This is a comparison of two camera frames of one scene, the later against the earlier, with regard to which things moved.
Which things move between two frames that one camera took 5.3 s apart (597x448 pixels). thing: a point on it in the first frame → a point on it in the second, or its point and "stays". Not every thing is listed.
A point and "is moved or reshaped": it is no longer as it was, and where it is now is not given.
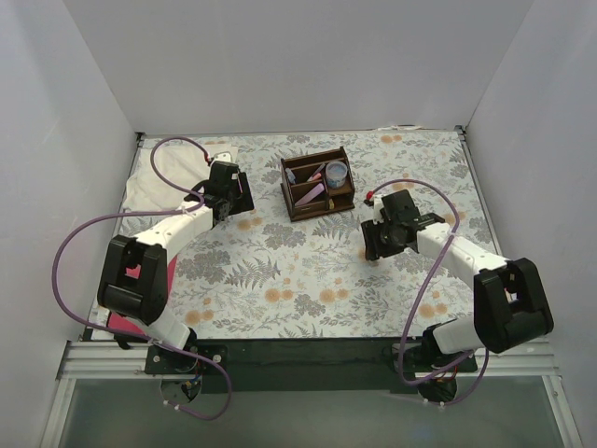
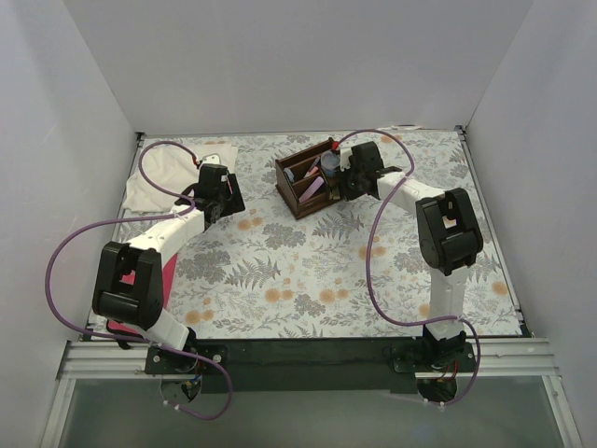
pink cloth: [118, 321] stays
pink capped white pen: [317, 174] is moved or reshaped
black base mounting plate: [253, 366] stays
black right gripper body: [371, 240] → [345, 177]
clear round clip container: [336, 173] is moved or reshaped
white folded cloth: [186, 164] stays
